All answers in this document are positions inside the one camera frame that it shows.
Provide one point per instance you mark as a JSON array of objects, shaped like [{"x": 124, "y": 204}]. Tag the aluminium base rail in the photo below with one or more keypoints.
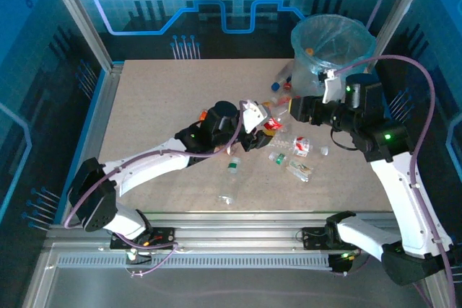
[{"x": 234, "y": 232}]

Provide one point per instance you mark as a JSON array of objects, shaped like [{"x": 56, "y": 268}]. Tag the grey plastic waste bin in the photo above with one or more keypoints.
[{"x": 303, "y": 81}]

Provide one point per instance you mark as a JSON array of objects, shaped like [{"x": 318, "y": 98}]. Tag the black controller box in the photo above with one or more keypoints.
[{"x": 339, "y": 266}]

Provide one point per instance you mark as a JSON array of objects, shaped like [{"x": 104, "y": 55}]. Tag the clear bottle blue cap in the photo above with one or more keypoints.
[{"x": 281, "y": 75}]

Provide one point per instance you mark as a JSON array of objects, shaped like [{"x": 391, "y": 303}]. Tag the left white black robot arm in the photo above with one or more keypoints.
[{"x": 144, "y": 167}]

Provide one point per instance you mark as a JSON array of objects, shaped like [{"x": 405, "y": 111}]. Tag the aluminium side rail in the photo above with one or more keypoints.
[{"x": 95, "y": 124}]

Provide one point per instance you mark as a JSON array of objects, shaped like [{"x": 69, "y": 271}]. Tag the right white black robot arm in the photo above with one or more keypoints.
[{"x": 408, "y": 196}]

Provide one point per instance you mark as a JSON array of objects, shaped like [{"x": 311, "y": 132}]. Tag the clear bottle red-white label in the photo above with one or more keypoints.
[{"x": 299, "y": 145}]

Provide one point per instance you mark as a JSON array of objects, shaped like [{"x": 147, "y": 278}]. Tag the crushed clear bottle red label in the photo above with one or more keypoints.
[{"x": 273, "y": 124}]

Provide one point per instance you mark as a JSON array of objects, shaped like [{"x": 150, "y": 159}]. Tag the tall clear bottle red cap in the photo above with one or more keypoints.
[{"x": 281, "y": 100}]

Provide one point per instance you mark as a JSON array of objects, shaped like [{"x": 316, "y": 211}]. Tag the small orange-capped bottle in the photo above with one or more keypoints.
[{"x": 204, "y": 115}]

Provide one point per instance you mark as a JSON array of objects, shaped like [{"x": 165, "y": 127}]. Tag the small bottle green cap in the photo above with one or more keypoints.
[{"x": 297, "y": 169}]

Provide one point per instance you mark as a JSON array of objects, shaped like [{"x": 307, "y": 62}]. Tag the clear bottle green label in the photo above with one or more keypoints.
[{"x": 231, "y": 181}]

